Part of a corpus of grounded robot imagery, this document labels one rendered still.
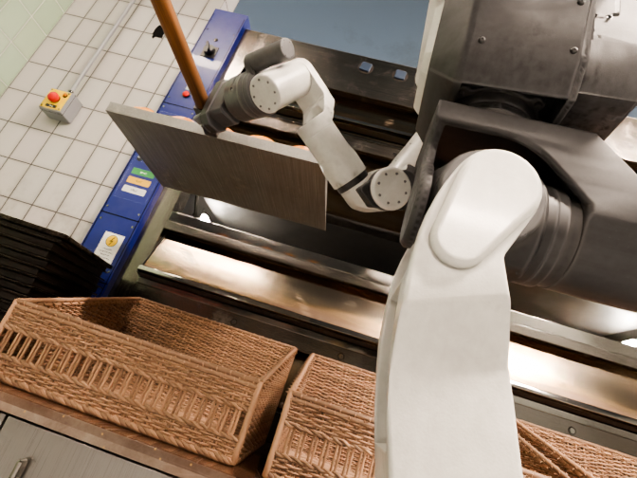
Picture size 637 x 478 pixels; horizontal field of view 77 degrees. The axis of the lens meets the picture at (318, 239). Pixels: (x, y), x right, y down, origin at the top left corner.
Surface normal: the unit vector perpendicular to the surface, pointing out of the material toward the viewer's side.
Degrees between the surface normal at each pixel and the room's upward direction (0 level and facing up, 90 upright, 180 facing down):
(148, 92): 90
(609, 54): 116
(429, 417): 90
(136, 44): 90
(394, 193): 107
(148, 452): 90
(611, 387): 70
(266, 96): 150
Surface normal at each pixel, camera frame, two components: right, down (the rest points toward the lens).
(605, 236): -0.12, 0.00
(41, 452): 0.00, -0.37
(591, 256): -0.18, 0.22
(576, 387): 0.10, -0.66
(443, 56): -0.84, -0.05
